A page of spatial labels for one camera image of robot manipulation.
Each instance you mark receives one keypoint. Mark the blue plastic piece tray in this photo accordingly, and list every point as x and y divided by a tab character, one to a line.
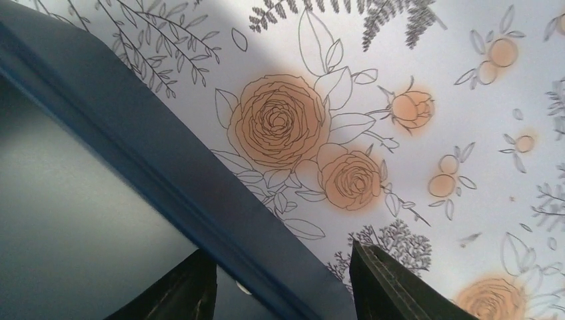
78	80

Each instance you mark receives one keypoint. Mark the floral patterned table mat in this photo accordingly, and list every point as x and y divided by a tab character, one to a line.
434	129

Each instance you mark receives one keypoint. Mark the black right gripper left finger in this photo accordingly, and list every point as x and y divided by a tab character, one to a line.
188	291

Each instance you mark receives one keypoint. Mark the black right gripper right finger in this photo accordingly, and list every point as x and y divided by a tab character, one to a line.
385	289

